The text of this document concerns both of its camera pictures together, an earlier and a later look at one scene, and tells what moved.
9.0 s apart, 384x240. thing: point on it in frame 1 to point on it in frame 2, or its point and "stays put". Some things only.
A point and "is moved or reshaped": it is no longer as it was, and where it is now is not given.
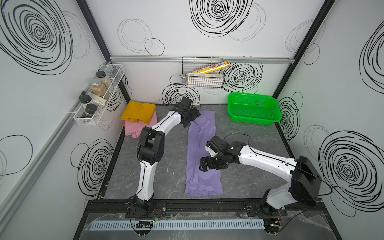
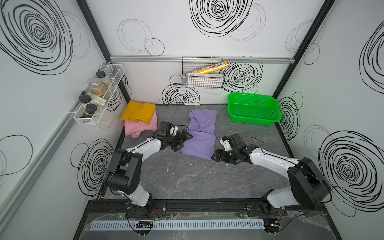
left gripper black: (193, 116) to (180, 140)
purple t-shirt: (199, 182) is moved or reshaped
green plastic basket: (253, 109) stays put
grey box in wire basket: (205, 80) stays put
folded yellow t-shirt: (135, 111) stays put
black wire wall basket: (211, 79) stays put
